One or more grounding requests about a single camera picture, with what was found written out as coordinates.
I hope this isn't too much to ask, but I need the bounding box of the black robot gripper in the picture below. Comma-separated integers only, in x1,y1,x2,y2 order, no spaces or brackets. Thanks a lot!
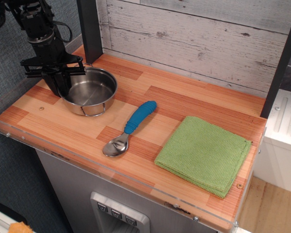
20,24,85,97

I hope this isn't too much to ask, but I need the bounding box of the stainless steel pot with handles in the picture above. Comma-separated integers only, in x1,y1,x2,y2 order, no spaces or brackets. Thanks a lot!
59,67,118,117

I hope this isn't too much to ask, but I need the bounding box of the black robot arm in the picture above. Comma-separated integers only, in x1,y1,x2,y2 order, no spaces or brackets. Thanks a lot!
0,0,85,97

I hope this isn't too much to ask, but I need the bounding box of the grey metal cabinet front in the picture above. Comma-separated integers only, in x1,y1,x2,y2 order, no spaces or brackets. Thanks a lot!
37,150,215,233

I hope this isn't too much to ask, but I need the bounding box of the silver dispenser panel with buttons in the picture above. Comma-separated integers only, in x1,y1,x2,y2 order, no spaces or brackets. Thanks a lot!
90,192,151,233

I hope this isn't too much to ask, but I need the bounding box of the orange object at corner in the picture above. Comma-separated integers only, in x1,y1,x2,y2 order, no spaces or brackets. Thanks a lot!
8,222,33,233

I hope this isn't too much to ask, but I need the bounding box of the clear acrylic table guard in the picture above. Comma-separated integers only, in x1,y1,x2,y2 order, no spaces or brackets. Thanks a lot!
0,43,267,231

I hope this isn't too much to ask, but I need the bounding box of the green folded cloth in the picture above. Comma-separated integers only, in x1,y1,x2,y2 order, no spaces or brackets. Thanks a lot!
155,116,252,199

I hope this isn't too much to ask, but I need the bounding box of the white ribbed appliance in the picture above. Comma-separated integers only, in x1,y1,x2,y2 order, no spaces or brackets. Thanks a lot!
253,90,291,191

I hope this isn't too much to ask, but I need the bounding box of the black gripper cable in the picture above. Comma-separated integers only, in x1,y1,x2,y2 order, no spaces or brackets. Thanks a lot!
51,20,73,44

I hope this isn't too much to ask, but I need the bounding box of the black vertical post left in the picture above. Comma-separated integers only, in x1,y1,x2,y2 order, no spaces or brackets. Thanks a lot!
77,0,103,64

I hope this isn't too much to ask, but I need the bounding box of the black vertical post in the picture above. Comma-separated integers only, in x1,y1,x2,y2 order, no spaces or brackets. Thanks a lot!
77,0,103,64
260,29,291,119

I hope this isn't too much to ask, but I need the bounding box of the blue handled metal spoon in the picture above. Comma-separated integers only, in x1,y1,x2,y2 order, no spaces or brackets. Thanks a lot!
102,100,157,157

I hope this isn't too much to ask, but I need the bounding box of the black vertical post right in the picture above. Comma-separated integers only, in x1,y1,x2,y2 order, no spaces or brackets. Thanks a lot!
260,29,291,119

